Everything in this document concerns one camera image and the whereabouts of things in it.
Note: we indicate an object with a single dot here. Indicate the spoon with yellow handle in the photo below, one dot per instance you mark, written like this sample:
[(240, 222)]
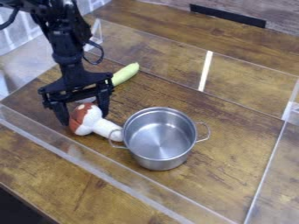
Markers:
[(122, 74)]

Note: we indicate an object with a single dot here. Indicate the plush red white mushroom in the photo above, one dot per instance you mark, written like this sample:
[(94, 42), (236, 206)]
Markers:
[(86, 120)]

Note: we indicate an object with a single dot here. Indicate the clear acrylic triangle stand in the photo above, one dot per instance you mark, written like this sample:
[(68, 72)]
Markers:
[(96, 39)]

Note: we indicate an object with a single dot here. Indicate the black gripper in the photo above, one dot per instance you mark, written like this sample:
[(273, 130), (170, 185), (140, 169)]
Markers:
[(65, 89)]

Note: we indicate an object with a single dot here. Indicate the silver pot with handles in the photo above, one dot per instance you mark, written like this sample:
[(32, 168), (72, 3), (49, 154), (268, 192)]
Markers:
[(158, 136)]

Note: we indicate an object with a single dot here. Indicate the black strip on wall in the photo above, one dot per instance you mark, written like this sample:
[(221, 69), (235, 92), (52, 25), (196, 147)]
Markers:
[(228, 15)]

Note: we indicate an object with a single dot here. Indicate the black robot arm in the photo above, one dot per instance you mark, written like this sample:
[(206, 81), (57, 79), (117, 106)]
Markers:
[(68, 33)]

